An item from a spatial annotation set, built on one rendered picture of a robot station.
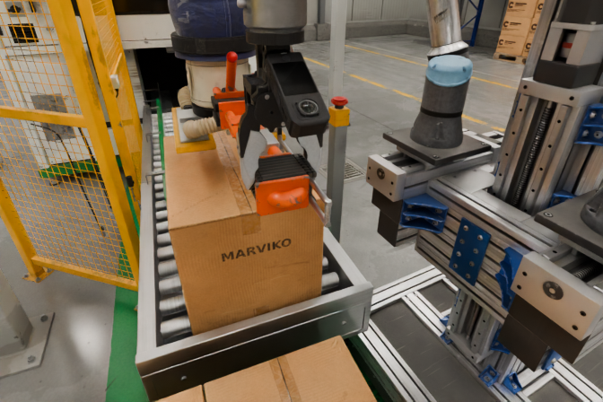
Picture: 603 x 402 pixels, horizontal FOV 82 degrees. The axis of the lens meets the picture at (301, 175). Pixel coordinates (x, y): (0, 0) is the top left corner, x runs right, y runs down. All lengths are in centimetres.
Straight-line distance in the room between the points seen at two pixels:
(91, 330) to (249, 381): 117
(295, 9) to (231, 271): 73
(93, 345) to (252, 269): 116
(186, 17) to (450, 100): 71
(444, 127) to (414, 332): 89
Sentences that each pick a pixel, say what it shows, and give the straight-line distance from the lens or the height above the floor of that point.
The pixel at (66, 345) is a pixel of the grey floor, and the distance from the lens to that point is 207.
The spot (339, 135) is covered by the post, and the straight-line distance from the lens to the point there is 149.
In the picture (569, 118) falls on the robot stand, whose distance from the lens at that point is 98.
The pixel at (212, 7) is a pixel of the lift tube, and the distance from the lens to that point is 93.
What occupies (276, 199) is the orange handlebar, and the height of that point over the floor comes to 120.
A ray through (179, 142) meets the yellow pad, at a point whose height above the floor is 109.
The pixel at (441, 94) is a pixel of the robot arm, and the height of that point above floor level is 119.
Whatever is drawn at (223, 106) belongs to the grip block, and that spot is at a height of 122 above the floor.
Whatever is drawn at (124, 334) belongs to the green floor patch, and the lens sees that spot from 199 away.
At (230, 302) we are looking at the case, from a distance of 107.
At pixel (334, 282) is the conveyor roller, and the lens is 128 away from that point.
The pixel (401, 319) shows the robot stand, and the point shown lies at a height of 21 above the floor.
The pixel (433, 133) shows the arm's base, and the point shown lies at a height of 108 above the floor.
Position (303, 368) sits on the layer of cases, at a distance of 107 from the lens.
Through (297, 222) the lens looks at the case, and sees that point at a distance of 95.
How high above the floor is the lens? 145
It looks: 29 degrees down
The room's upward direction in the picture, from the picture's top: straight up
